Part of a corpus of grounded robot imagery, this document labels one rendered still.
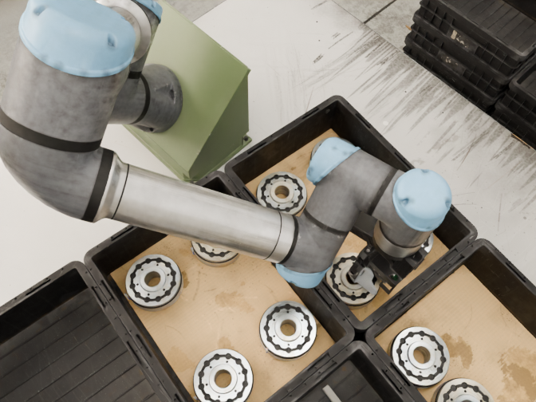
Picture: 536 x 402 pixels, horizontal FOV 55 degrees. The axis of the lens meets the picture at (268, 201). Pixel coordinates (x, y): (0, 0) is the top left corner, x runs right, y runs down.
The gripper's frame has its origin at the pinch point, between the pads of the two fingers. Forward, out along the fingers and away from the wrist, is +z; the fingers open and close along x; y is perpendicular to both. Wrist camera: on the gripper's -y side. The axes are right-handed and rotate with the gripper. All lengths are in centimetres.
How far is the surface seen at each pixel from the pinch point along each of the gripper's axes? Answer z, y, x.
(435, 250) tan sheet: 1.9, 6.7, 14.4
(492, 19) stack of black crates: 36, -38, 112
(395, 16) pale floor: 85, -88, 134
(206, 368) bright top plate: -1.3, -4.6, -33.9
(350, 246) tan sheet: 2.0, -5.0, 2.0
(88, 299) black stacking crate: 2, -29, -43
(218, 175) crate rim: -8.0, -29.8, -10.8
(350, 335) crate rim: -8.1, 7.8, -13.1
